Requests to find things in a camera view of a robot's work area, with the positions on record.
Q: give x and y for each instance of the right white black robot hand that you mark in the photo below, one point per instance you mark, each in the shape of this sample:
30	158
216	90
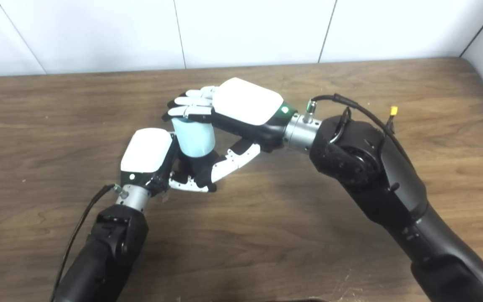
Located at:
245	102

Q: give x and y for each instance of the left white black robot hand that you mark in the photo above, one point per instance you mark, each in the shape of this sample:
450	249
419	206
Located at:
145	153

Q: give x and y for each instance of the black funnel-shaped nozzle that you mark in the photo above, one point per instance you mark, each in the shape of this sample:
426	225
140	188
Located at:
201	170

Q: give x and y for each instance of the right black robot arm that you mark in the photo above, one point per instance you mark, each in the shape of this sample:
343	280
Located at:
384	180

